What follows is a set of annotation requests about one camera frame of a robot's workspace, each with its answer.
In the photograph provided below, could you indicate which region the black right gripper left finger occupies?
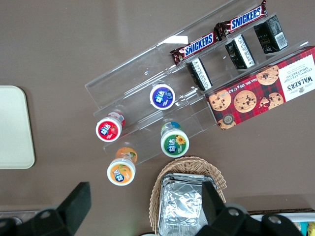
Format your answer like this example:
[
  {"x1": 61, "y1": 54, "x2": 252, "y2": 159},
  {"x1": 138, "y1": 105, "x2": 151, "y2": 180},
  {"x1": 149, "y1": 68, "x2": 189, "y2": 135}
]
[{"x1": 0, "y1": 181, "x2": 92, "y2": 236}]

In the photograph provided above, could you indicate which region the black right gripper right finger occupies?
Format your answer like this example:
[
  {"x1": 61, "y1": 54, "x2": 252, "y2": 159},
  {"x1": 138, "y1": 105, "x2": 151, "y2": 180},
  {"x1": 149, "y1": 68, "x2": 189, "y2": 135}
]
[{"x1": 196, "y1": 181, "x2": 304, "y2": 236}]

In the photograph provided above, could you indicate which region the white rectangular snack tray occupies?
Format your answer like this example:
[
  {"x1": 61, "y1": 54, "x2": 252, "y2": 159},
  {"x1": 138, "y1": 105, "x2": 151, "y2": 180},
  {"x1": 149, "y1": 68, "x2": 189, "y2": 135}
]
[{"x1": 247, "y1": 208, "x2": 315, "y2": 236}]

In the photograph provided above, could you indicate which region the tan oval wicker basket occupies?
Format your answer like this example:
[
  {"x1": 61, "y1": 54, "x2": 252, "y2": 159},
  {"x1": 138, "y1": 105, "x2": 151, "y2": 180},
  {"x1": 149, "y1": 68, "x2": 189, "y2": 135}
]
[{"x1": 148, "y1": 155, "x2": 227, "y2": 236}]

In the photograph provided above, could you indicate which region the beige plastic serving tray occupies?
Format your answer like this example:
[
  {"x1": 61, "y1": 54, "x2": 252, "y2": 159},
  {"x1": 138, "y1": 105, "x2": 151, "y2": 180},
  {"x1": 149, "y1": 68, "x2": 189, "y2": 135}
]
[{"x1": 0, "y1": 85, "x2": 36, "y2": 170}]

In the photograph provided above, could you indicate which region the teal snack packet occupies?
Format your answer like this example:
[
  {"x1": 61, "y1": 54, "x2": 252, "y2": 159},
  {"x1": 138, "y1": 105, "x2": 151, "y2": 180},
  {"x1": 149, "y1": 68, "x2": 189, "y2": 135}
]
[{"x1": 298, "y1": 221, "x2": 315, "y2": 236}]

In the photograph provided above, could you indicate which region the orange lid gum jar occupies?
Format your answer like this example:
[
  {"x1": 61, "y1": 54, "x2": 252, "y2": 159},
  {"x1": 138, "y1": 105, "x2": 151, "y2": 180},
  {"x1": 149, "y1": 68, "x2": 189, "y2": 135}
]
[{"x1": 106, "y1": 147, "x2": 139, "y2": 186}]

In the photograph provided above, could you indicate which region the green lid gum jar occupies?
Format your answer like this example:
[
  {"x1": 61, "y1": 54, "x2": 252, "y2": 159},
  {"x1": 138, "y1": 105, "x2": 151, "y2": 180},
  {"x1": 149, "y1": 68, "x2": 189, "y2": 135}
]
[{"x1": 160, "y1": 121, "x2": 190, "y2": 158}]

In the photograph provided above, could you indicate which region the red lid gum jar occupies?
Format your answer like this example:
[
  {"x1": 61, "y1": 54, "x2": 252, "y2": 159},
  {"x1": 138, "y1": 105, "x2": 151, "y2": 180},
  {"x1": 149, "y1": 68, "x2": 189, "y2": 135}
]
[{"x1": 95, "y1": 111, "x2": 126, "y2": 143}]

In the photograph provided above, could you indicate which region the red Walkers cookie box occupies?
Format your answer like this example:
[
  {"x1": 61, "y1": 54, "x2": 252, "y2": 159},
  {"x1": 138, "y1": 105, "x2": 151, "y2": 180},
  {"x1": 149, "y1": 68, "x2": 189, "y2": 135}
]
[{"x1": 204, "y1": 46, "x2": 315, "y2": 131}]

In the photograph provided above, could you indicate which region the blue lid gum jar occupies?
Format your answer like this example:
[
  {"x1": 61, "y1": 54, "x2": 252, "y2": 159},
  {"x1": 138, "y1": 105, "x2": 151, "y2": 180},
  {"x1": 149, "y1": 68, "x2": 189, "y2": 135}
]
[{"x1": 149, "y1": 83, "x2": 176, "y2": 110}]

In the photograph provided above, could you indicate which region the small black carton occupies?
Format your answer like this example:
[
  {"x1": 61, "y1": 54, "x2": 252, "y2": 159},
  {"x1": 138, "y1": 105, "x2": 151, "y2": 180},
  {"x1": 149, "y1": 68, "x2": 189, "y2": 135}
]
[
  {"x1": 224, "y1": 33, "x2": 256, "y2": 71},
  {"x1": 186, "y1": 57, "x2": 214, "y2": 92},
  {"x1": 253, "y1": 14, "x2": 289, "y2": 55}
]

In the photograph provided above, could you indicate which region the clear acrylic stepped stand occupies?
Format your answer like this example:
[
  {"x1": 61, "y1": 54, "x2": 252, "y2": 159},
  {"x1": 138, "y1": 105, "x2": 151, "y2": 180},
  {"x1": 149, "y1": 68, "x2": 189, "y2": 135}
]
[
  {"x1": 155, "y1": 0, "x2": 315, "y2": 104},
  {"x1": 84, "y1": 43, "x2": 218, "y2": 166}
]

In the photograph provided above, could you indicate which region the Snickers chocolate bar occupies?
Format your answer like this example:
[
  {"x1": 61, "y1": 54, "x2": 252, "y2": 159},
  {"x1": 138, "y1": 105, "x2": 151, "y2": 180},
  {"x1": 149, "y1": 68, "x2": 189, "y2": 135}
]
[
  {"x1": 213, "y1": 0, "x2": 268, "y2": 41},
  {"x1": 169, "y1": 31, "x2": 222, "y2": 66}
]

